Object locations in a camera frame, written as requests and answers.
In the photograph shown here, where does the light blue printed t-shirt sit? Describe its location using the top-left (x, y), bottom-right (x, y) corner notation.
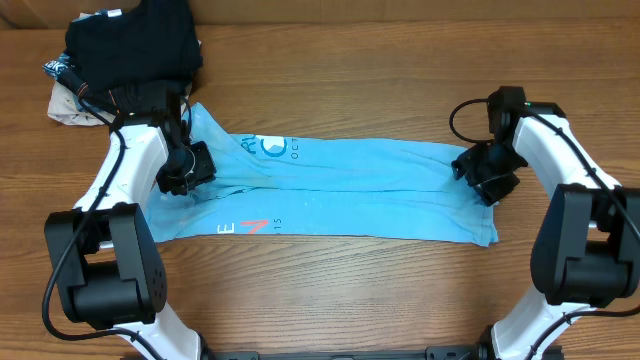
top-left (145, 104), bottom-right (498, 247)

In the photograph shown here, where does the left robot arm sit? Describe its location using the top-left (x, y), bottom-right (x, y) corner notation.
top-left (41, 82), bottom-right (216, 359)

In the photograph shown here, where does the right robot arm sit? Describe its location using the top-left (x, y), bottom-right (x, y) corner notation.
top-left (425, 86), bottom-right (639, 360)

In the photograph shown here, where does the dark patterned folded garment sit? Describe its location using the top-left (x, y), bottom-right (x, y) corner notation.
top-left (43, 53), bottom-right (192, 122)

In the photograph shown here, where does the black folded shirt on pile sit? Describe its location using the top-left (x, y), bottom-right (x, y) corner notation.
top-left (65, 0), bottom-right (203, 91)

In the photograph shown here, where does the beige folded garment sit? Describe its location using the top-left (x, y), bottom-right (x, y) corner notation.
top-left (47, 81), bottom-right (103, 126)

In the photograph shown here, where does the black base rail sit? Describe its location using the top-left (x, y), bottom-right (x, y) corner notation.
top-left (213, 345), bottom-right (488, 360)

